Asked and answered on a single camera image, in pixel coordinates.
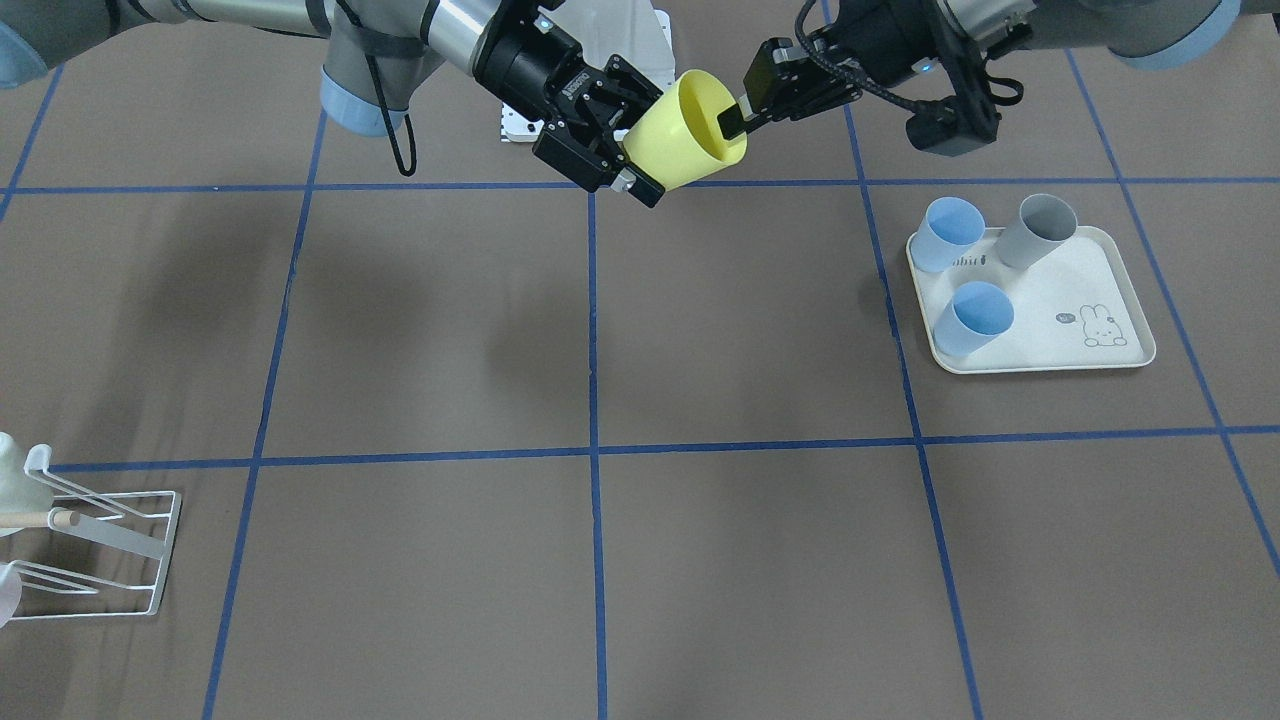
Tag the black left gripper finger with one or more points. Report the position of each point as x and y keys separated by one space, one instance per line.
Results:
x=738 y=121

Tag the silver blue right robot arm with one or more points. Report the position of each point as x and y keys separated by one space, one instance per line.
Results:
x=371 y=59

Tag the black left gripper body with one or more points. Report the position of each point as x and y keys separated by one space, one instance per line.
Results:
x=872 y=30

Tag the grey ikea cup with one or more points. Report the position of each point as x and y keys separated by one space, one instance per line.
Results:
x=1044 y=222

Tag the cream serving tray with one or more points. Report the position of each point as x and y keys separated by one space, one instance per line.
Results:
x=1075 y=309

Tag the yellow ikea cup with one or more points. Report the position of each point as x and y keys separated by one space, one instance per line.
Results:
x=679 y=141

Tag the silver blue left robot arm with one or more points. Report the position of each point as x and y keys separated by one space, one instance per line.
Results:
x=1145 y=35

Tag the white wire cup rack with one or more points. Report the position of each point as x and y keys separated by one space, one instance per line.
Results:
x=110 y=553

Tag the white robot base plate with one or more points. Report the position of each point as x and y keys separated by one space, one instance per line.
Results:
x=637 y=31

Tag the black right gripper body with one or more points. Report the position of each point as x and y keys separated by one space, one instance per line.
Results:
x=522 y=62

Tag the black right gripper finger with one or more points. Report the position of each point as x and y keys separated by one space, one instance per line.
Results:
x=639 y=185

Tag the light blue ikea cup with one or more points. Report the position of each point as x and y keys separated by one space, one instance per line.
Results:
x=949 y=228
x=977 y=314

